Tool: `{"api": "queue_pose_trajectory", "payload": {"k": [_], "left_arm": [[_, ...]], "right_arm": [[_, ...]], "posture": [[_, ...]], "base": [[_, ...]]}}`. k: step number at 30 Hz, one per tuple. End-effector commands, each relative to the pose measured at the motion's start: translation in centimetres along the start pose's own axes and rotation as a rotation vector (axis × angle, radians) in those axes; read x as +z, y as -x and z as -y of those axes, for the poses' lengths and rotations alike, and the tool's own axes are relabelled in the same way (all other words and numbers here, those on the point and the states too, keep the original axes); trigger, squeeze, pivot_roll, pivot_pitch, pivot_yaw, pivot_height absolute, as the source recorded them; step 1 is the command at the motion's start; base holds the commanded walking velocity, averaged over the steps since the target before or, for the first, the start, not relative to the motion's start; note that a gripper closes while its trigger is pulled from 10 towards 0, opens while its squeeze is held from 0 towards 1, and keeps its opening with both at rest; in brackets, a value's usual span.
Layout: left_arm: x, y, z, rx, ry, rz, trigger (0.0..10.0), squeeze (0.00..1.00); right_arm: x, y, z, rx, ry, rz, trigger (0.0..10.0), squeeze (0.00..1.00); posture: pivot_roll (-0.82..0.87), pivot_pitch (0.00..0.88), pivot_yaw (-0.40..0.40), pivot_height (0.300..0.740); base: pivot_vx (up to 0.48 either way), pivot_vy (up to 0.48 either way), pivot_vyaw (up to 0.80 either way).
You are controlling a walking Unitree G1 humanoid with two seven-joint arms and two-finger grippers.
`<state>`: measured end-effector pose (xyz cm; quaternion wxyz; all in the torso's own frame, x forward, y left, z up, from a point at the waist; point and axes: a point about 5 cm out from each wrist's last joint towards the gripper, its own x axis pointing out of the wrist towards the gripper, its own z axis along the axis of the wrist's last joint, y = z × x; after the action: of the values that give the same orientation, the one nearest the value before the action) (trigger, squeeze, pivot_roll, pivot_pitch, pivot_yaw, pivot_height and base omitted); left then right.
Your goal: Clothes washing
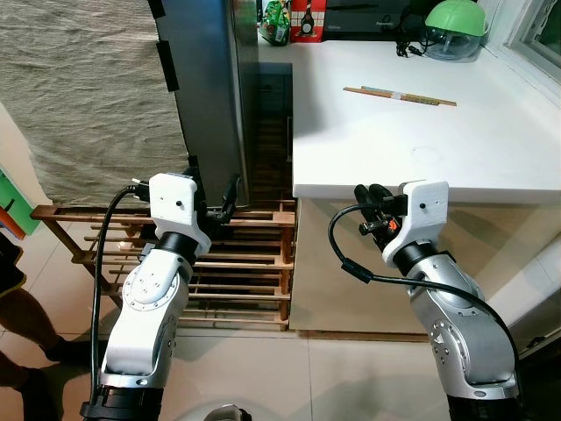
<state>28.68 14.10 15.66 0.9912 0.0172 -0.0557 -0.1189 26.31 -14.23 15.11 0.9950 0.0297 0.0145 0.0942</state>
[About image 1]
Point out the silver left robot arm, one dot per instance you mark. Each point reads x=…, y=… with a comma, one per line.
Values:
x=149, y=303

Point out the person's leg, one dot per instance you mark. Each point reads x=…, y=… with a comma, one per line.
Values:
x=26, y=320

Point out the grey metal appliance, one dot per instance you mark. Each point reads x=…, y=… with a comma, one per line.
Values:
x=536, y=320

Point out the beige linen curtain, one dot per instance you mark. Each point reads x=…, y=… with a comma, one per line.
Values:
x=88, y=88

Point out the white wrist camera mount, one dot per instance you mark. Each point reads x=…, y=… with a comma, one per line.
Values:
x=425, y=215
x=171, y=206

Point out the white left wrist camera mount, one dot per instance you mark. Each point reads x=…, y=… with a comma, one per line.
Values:
x=171, y=206

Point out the white window frame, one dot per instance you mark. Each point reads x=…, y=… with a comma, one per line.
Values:
x=535, y=39

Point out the wooden chopstick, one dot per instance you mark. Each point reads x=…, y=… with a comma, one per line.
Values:
x=425, y=101
x=386, y=91

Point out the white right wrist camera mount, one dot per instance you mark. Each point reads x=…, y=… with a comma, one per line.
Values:
x=425, y=215

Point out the grey robot foot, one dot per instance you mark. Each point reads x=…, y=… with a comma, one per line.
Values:
x=228, y=414

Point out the green lidded clear bowl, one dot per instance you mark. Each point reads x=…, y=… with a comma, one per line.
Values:
x=456, y=24

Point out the green box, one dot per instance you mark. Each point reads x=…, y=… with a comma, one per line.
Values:
x=13, y=206

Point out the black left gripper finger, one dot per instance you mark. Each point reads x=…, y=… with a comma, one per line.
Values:
x=201, y=193
x=233, y=197

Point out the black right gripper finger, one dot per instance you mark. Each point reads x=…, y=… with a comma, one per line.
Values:
x=364, y=197
x=382, y=194

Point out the black microwave oven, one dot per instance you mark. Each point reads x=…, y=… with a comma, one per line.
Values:
x=359, y=19

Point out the brown wooden slatted rack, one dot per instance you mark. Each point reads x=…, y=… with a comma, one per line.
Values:
x=254, y=263

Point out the red box with bottle print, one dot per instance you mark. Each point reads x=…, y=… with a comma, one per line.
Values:
x=308, y=22

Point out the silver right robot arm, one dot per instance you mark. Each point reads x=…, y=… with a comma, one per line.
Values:
x=456, y=342

